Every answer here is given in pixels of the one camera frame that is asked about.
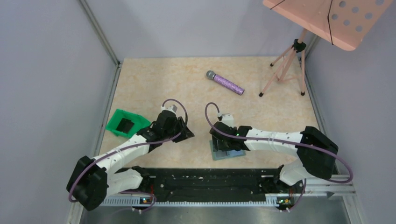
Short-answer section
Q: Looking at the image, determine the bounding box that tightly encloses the sage green card holder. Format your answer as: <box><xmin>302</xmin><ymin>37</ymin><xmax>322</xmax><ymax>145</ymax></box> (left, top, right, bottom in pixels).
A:
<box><xmin>209</xmin><ymin>140</ymin><xmax>246</xmax><ymax>161</ymax></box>

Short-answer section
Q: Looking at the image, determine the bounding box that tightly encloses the black card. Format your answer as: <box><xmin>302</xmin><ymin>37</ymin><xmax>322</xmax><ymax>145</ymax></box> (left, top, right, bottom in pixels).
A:
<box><xmin>116</xmin><ymin>118</ymin><xmax>134</xmax><ymax>134</ymax></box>

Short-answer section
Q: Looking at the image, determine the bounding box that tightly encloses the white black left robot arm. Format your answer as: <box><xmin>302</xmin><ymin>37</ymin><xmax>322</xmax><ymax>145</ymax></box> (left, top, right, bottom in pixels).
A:
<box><xmin>66</xmin><ymin>109</ymin><xmax>194</xmax><ymax>211</ymax></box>

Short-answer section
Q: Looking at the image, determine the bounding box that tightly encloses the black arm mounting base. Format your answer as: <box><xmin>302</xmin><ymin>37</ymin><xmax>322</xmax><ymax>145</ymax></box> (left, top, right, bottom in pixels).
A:
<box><xmin>137</xmin><ymin>168</ymin><xmax>303</xmax><ymax>203</ymax></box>

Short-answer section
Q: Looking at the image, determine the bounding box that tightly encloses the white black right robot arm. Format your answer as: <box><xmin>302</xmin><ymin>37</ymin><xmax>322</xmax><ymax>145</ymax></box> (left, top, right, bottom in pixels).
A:
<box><xmin>209</xmin><ymin>114</ymin><xmax>338</xmax><ymax>186</ymax></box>

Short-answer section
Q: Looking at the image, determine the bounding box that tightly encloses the green plastic bin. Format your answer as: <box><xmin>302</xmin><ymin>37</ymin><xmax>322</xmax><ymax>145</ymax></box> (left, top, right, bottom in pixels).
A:
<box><xmin>106</xmin><ymin>109</ymin><xmax>151</xmax><ymax>139</ymax></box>

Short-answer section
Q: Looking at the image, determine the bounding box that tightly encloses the purple glitter microphone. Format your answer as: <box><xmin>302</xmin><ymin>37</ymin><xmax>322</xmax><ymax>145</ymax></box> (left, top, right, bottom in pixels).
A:
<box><xmin>206</xmin><ymin>70</ymin><xmax>245</xmax><ymax>96</ymax></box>

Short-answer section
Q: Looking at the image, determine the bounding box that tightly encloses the pink music stand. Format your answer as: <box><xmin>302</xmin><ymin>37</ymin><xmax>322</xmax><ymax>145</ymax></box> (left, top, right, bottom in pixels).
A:
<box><xmin>259</xmin><ymin>0</ymin><xmax>393</xmax><ymax>97</ymax></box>

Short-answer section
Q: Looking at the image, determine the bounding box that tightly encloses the aluminium front rail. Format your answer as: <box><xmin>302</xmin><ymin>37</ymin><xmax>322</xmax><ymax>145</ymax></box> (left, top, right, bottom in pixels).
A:
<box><xmin>71</xmin><ymin>180</ymin><xmax>367</xmax><ymax>224</ymax></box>

